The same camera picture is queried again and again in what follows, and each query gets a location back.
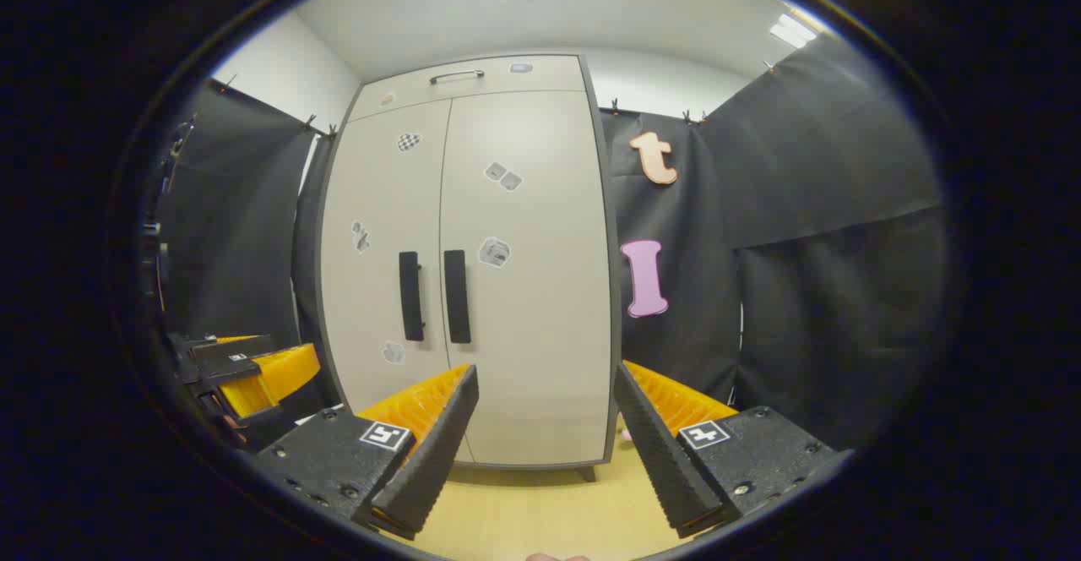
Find grey shoe cabinet door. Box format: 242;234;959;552
319;99;453;460
439;90;616;467

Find small ceiling light panel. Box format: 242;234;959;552
769;12;818;49

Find black backdrop cloth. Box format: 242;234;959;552
600;33;951;452
156;79;339;452

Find grey cabinet drawer front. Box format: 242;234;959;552
348;56;588;123

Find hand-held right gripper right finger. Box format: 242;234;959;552
614;360;839;539

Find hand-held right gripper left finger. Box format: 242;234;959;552
253;364;480;541

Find grey double-door shoe cabinet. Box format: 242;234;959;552
314;54;624;483

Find black door handle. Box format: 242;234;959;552
443;249;472;345
399;251;426;342

